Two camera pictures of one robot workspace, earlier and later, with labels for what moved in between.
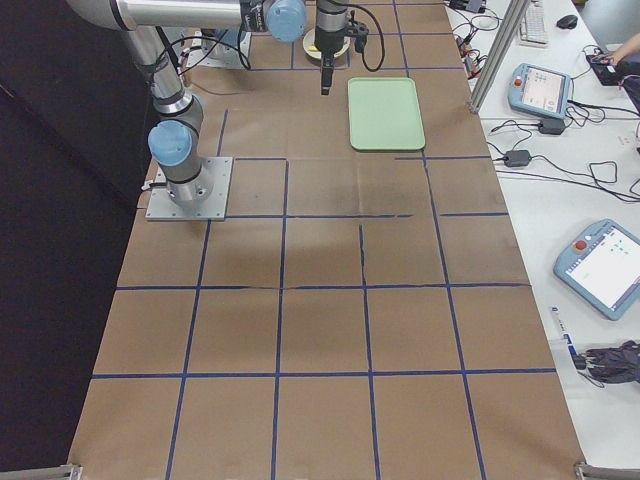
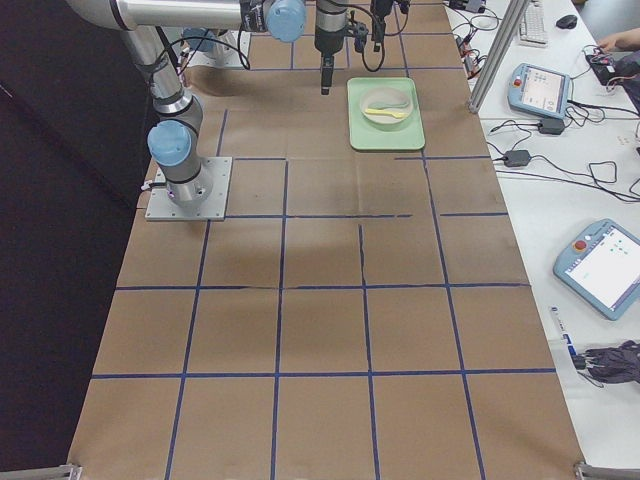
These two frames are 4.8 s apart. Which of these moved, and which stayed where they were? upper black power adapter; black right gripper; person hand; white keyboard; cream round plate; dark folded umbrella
Moved: person hand; cream round plate
Stayed: dark folded umbrella; white keyboard; upper black power adapter; black right gripper
